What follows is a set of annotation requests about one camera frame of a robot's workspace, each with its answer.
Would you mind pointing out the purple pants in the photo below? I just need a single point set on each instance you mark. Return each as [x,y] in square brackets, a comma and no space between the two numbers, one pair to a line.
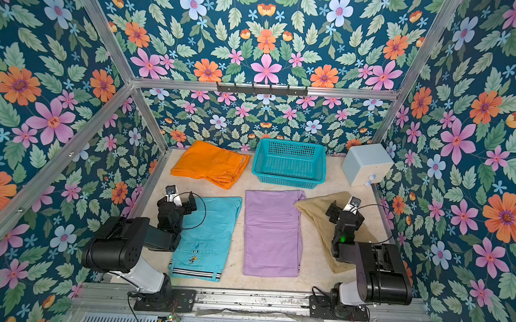
[272,233]

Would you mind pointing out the teal pants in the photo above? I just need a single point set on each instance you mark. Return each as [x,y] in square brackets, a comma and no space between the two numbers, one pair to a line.
[206,238]

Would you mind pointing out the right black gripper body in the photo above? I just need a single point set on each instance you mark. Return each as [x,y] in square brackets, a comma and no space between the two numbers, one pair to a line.
[340,213]

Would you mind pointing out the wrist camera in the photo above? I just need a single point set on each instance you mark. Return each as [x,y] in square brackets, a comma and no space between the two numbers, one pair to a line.
[352,205]
[172,195]

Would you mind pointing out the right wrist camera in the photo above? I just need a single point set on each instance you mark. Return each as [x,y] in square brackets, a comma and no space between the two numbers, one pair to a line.
[352,205]

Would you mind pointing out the orange pants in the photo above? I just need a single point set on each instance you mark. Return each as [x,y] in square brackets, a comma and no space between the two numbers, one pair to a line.
[205,161]

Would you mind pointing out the teal plastic basket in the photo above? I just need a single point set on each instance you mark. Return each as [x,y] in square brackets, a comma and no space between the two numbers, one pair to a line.
[290,163]

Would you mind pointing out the light grey cube box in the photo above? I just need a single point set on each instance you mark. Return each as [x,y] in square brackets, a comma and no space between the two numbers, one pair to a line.
[366,165]

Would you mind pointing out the black hook rail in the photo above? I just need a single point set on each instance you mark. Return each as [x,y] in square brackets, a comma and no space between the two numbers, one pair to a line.
[255,89]

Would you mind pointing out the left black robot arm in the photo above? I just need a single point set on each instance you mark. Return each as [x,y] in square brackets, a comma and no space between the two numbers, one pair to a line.
[117,246]

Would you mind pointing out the beige corduroy pants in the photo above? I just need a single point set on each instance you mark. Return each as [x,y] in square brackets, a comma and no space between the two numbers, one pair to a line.
[315,210]

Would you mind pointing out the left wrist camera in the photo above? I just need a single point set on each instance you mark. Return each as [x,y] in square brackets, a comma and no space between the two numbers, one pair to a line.
[172,195]

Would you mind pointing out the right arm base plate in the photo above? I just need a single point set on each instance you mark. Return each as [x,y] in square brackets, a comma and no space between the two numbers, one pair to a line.
[322,307]

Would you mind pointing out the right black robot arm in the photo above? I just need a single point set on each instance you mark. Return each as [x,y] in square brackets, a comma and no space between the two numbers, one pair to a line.
[381,277]

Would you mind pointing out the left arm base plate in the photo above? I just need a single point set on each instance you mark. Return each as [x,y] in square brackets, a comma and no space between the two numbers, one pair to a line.
[170,300]

